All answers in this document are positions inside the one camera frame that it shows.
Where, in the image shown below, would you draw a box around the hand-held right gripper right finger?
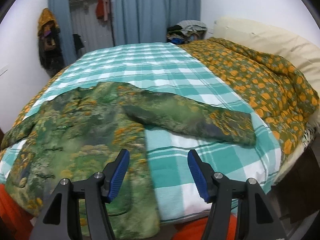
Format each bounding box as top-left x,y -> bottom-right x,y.
187,149 -> 285,240

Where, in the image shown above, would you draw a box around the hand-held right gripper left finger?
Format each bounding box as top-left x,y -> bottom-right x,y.
30,149 -> 130,240

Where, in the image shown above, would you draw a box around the green floral jacket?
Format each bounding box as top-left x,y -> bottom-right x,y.
0,81 -> 257,233

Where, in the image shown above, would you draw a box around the dark hanging clothes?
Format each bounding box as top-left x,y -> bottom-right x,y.
39,29 -> 64,78

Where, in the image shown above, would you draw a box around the pile of clothes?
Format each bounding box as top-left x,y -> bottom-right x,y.
166,20 -> 208,44

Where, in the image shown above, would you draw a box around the orange floral quilt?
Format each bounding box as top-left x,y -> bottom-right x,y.
11,37 -> 317,180

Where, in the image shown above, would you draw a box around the orange cloth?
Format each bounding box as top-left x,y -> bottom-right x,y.
0,184 -> 240,240

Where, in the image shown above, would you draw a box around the teal checked blanket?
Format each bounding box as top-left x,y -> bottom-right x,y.
0,42 -> 282,224

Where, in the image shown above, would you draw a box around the black hanging garment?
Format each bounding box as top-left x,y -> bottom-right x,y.
72,34 -> 85,57

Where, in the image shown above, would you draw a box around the cream pillow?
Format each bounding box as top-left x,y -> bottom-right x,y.
212,17 -> 320,88

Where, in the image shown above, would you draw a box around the blue curtain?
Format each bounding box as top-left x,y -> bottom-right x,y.
111,0 -> 202,47
47,0 -> 77,67

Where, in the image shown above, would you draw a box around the red hanging garment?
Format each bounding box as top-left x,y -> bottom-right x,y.
95,0 -> 105,19

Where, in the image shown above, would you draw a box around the orange patterned hanging garment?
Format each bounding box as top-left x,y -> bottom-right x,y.
37,8 -> 60,37

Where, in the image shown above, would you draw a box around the dark wooden bed frame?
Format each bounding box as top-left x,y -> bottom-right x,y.
272,140 -> 320,225

